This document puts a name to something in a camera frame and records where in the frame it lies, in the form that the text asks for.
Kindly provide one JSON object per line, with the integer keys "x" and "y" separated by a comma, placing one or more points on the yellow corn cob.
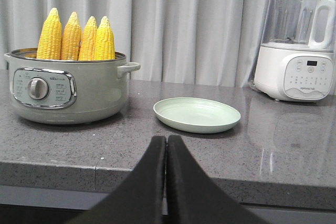
{"x": 105, "y": 49}
{"x": 49, "y": 46}
{"x": 88, "y": 40}

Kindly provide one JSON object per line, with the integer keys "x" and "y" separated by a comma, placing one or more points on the white pleated curtain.
{"x": 210, "y": 42}

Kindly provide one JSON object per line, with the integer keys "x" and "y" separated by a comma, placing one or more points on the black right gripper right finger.
{"x": 192, "y": 197}

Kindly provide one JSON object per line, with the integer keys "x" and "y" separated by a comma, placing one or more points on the white soy milk blender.
{"x": 296, "y": 55}

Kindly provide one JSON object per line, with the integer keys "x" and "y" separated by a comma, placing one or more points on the grey stone countertop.
{"x": 279, "y": 153}

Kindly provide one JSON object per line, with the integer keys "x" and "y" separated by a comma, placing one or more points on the green electric cooking pot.
{"x": 66, "y": 91}

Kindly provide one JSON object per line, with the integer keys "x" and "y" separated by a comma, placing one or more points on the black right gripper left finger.
{"x": 139, "y": 198}

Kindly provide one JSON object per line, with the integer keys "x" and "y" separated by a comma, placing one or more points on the light green plate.
{"x": 196, "y": 115}

